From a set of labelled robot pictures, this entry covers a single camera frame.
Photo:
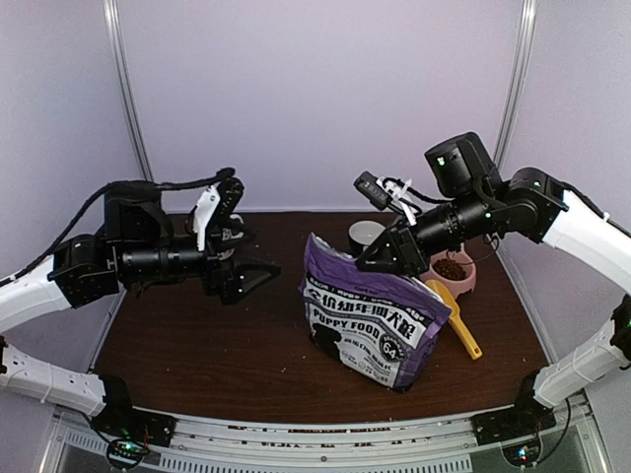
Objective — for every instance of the yellow plastic scoop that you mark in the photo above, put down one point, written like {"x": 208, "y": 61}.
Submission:
{"x": 458, "y": 326}

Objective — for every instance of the pink double pet feeder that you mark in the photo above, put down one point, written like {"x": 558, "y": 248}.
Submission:
{"x": 457, "y": 288}

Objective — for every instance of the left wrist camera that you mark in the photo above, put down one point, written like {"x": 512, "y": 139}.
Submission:
{"x": 212, "y": 212}

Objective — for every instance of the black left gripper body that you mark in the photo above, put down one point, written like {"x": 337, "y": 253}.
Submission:
{"x": 213, "y": 282}

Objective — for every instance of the white patterned mug yellow inside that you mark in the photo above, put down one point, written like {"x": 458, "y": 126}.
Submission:
{"x": 230, "y": 236}

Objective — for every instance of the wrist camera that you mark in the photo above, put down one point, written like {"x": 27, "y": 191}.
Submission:
{"x": 388, "y": 193}
{"x": 212, "y": 212}

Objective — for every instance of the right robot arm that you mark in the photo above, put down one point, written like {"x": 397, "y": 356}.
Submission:
{"x": 477, "y": 201}

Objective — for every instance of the left aluminium corner post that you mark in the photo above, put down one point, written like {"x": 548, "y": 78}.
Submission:
{"x": 116, "y": 41}

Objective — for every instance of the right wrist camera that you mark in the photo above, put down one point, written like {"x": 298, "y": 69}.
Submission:
{"x": 388, "y": 193}

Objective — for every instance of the brown pet food kibble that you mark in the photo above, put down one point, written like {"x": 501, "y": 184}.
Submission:
{"x": 449, "y": 269}

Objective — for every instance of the circuit board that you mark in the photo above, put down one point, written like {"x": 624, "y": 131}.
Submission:
{"x": 124, "y": 453}
{"x": 523, "y": 453}

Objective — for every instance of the black and white ceramic bowl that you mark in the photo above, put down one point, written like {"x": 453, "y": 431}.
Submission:
{"x": 362, "y": 234}

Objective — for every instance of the left circuit board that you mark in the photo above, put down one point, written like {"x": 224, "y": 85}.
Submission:
{"x": 124, "y": 453}

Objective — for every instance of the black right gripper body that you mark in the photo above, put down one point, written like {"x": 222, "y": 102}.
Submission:
{"x": 414, "y": 253}

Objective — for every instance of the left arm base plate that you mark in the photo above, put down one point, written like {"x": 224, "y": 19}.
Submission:
{"x": 136, "y": 424}

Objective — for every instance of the purple pet food bag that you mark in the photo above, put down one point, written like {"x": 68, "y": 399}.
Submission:
{"x": 382, "y": 326}

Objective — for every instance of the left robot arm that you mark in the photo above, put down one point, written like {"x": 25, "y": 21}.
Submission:
{"x": 135, "y": 247}

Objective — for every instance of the right circuit board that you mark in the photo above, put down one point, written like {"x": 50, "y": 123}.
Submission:
{"x": 523, "y": 453}

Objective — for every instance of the front aluminium rail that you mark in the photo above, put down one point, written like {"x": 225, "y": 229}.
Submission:
{"x": 438, "y": 444}

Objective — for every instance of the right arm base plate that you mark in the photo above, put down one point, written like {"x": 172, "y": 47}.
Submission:
{"x": 511, "y": 423}

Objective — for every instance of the aluminium corner post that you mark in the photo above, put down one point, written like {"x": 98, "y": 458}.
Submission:
{"x": 116, "y": 41}
{"x": 522, "y": 56}

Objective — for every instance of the right aluminium corner post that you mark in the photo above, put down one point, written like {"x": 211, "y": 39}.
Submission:
{"x": 522, "y": 56}

